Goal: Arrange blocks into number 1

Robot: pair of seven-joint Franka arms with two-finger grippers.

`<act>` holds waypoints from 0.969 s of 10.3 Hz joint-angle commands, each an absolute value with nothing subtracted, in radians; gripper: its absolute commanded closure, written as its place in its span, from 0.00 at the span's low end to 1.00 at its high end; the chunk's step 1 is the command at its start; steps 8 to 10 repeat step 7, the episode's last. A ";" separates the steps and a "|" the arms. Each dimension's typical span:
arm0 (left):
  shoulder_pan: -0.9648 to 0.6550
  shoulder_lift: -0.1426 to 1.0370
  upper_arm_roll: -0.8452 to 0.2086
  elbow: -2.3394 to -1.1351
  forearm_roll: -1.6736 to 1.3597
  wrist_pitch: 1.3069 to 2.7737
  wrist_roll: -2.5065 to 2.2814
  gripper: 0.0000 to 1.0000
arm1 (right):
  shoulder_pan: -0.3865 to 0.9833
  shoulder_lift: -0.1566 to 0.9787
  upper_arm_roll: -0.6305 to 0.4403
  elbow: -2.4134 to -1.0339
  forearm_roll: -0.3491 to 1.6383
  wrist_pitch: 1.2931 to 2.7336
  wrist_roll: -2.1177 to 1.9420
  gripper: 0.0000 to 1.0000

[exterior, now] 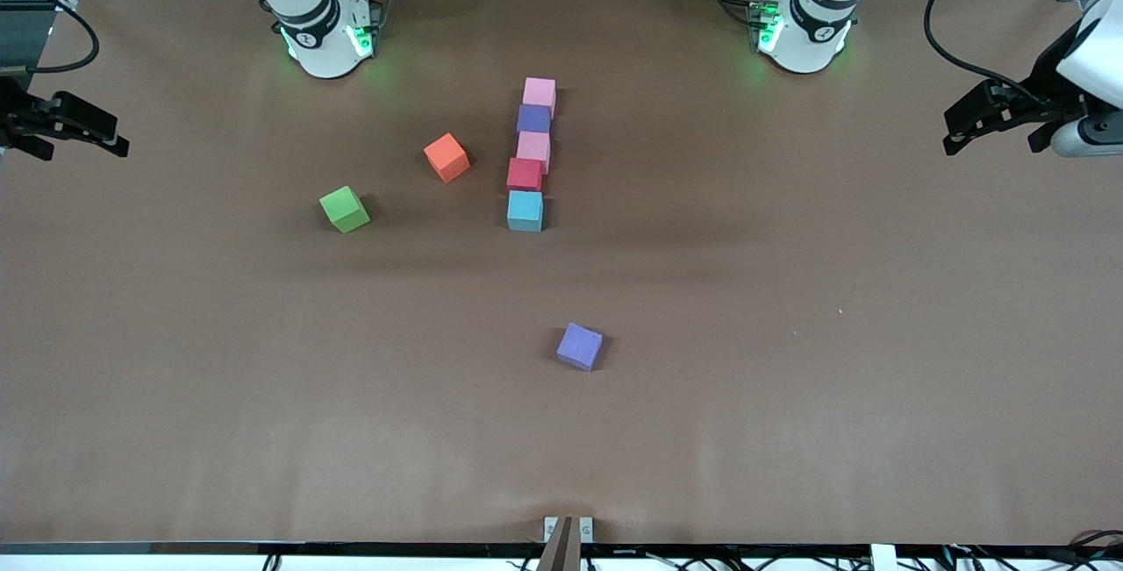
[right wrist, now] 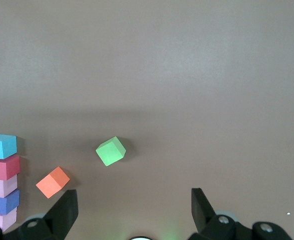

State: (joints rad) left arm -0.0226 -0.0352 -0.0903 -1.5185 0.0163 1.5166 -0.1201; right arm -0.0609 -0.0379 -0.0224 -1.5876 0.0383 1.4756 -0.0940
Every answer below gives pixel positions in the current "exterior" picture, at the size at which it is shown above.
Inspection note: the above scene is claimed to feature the metal clamp bracket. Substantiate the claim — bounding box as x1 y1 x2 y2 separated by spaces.
543 516 595 571

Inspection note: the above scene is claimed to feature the pink foam cube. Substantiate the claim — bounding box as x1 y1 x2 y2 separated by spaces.
522 77 558 119
515 131 553 175

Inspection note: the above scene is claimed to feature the green foam cube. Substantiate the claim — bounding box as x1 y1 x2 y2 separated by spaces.
318 185 372 235

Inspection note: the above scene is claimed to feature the black table edge rail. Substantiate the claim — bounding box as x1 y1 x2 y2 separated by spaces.
0 540 1123 556

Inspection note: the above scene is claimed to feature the cyan foam cube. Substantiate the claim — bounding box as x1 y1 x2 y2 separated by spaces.
505 189 546 234

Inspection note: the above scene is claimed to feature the red foam cube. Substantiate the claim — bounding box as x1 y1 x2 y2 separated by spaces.
505 157 546 196

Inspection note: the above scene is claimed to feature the tangled cable bundle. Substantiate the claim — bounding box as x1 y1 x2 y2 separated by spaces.
941 531 1123 571

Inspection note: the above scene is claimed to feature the orange foam cube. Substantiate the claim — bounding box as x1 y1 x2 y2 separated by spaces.
423 132 472 184

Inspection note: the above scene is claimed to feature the brown paper table cover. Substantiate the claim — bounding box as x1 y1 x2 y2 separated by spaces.
0 0 1123 546

